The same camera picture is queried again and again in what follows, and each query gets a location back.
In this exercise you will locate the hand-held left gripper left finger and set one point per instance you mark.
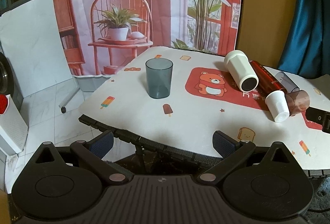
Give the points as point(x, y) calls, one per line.
point(102, 144)

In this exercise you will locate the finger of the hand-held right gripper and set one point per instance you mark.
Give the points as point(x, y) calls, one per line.
point(317, 117)

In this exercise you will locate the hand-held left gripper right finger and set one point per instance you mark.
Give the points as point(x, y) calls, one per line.
point(223, 145)

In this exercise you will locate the brown translucent cup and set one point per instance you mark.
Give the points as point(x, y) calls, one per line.
point(299, 102)

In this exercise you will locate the small white cup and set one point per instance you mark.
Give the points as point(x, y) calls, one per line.
point(277, 107)

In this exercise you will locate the large white cup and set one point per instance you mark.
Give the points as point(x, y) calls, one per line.
point(239, 69)

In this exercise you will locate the grey translucent upright cup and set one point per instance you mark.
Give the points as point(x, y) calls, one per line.
point(158, 82)

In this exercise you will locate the printed bear tablecloth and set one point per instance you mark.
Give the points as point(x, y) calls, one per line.
point(196, 115)

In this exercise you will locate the grey stand leg with caster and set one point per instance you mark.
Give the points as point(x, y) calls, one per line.
point(69, 99)

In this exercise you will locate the black folding table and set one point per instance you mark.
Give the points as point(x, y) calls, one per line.
point(159, 148)

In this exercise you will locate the red cylindrical bottle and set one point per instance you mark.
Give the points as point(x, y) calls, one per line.
point(268, 79)

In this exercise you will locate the white perforated box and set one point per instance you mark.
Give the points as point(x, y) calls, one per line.
point(11, 126)

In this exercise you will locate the blue curtain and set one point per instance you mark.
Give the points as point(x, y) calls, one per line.
point(306, 15)

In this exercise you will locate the red fuzzy object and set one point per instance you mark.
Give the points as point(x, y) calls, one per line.
point(3, 103)

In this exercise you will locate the washing machine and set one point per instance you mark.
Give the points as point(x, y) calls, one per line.
point(3, 74)

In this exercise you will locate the white marble board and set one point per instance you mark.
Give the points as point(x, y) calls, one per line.
point(33, 43)

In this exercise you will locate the printed room backdrop cloth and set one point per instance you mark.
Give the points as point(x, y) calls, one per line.
point(144, 7)

